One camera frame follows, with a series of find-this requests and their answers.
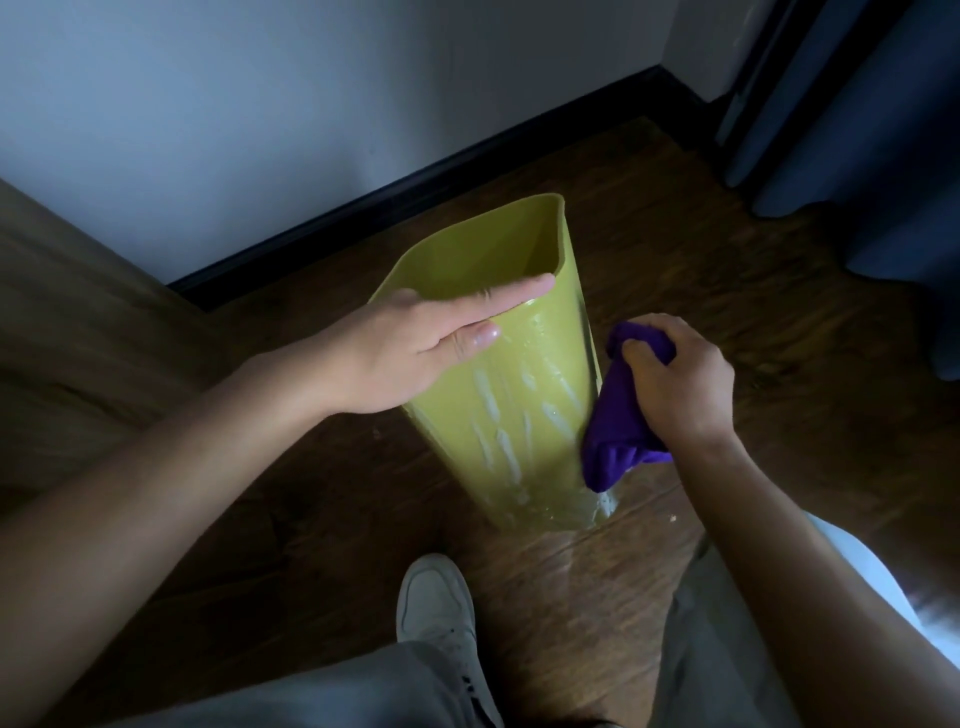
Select black baseboard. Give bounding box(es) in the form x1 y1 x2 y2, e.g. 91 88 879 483
166 66 735 312

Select purple cleaning cloth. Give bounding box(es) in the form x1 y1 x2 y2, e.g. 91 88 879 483
581 322 678 495

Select yellow plastic waste bin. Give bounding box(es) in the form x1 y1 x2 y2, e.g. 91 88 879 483
369 193 621 534

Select person's right forearm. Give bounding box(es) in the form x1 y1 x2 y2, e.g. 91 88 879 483
667 431 960 728

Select person's left hand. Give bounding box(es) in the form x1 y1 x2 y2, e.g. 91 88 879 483
321 273 557 418

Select person's right hand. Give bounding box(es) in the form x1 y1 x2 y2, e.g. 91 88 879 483
620 312 741 453

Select brown wooden furniture panel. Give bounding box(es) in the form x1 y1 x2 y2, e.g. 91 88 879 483
0 178 230 519

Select blue curtain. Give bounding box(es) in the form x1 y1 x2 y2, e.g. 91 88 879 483
712 0 960 384

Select grey trousers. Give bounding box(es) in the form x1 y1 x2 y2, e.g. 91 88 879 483
105 513 960 728

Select person's left forearm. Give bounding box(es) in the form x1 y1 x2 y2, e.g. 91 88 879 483
0 333 354 728

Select white sneaker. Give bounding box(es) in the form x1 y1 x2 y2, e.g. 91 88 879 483
396 553 505 728

